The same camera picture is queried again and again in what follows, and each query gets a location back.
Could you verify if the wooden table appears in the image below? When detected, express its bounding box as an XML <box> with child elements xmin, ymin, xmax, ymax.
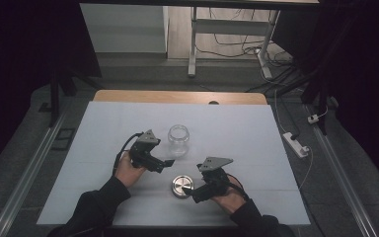
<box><xmin>92</xmin><ymin>89</ymin><xmax>268</xmax><ymax>106</ymax></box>

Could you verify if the aluminium floor rail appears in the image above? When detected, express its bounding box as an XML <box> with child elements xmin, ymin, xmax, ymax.
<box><xmin>303</xmin><ymin>104</ymin><xmax>379</xmax><ymax>237</ymax></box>
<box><xmin>0</xmin><ymin>108</ymin><xmax>72</xmax><ymax>237</ymax></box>

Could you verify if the tangle of floor cables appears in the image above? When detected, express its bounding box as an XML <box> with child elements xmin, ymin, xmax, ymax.
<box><xmin>195</xmin><ymin>7</ymin><xmax>294</xmax><ymax>68</ymax></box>

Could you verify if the grey wall panel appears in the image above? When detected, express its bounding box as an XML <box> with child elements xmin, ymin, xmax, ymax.
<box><xmin>79</xmin><ymin>3</ymin><xmax>170</xmax><ymax>54</ymax></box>

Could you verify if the black rectangular floor frame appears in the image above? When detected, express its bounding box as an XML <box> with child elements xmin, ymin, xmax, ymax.
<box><xmin>50</xmin><ymin>126</ymin><xmax>77</xmax><ymax>152</ymax></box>

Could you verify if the clear glass jar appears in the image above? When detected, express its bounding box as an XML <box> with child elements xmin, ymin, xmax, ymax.
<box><xmin>167</xmin><ymin>123</ymin><xmax>191</xmax><ymax>158</ymax></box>

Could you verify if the white desk frame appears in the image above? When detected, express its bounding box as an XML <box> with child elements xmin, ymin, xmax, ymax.
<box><xmin>187</xmin><ymin>6</ymin><xmax>281</xmax><ymax>80</ymax></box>

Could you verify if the person's left hand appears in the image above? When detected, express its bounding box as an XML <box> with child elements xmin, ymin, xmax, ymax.
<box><xmin>114</xmin><ymin>151</ymin><xmax>148</xmax><ymax>189</ymax></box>

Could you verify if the black metal stand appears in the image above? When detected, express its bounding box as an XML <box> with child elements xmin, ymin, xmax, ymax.
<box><xmin>38</xmin><ymin>63</ymin><xmax>104</xmax><ymax>128</ymax></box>
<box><xmin>275</xmin><ymin>16</ymin><xmax>344</xmax><ymax>136</ymax></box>

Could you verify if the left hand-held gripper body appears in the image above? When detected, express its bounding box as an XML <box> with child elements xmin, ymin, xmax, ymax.
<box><xmin>128</xmin><ymin>128</ymin><xmax>166</xmax><ymax>174</ymax></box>

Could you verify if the person's right hand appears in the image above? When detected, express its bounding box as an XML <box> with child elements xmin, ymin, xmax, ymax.
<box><xmin>210</xmin><ymin>175</ymin><xmax>247</xmax><ymax>215</ymax></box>

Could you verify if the round silver metal lid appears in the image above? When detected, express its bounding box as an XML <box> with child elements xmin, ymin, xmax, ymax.
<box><xmin>171</xmin><ymin>174</ymin><xmax>195</xmax><ymax>199</ymax></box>

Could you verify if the white table mat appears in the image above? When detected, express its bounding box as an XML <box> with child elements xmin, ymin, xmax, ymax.
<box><xmin>37</xmin><ymin>100</ymin><xmax>312</xmax><ymax>229</ymax></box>

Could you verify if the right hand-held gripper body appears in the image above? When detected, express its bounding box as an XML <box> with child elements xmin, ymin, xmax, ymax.
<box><xmin>190</xmin><ymin>156</ymin><xmax>242</xmax><ymax>204</ymax></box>

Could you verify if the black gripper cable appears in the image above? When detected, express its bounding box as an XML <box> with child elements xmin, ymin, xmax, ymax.
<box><xmin>112</xmin><ymin>131</ymin><xmax>145</xmax><ymax>176</ymax></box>
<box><xmin>225</xmin><ymin>173</ymin><xmax>250</xmax><ymax>202</ymax></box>

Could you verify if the white power strip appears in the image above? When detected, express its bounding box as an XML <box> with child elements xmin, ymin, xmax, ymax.
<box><xmin>282</xmin><ymin>131</ymin><xmax>311</xmax><ymax>159</ymax></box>

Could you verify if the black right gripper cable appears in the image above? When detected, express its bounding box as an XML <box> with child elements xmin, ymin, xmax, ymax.
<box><xmin>225</xmin><ymin>173</ymin><xmax>250</xmax><ymax>202</ymax></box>

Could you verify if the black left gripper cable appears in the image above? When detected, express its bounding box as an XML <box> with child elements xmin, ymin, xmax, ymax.
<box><xmin>112</xmin><ymin>131</ymin><xmax>145</xmax><ymax>176</ymax></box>

